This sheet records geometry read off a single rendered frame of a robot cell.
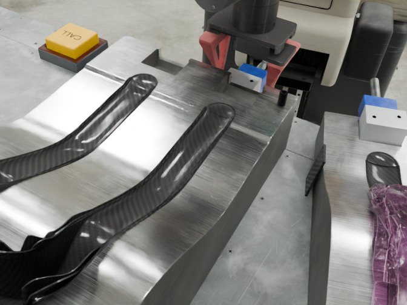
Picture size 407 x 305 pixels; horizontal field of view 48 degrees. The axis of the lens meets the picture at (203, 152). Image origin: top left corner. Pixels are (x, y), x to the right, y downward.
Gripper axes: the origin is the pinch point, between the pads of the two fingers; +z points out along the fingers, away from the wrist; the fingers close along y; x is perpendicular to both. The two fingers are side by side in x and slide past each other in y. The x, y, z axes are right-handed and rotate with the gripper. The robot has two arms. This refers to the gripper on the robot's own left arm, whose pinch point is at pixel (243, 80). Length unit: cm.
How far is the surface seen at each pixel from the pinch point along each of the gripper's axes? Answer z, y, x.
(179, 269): -5.5, 9.3, -33.6
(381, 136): -2.1, 20.0, -3.8
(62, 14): 85, -147, 110
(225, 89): -2.0, -0.2, -5.9
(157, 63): -2.0, -11.0, -5.8
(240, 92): -2.3, 1.8, -5.8
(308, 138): 4.5, 11.4, -1.7
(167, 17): 85, -99, 138
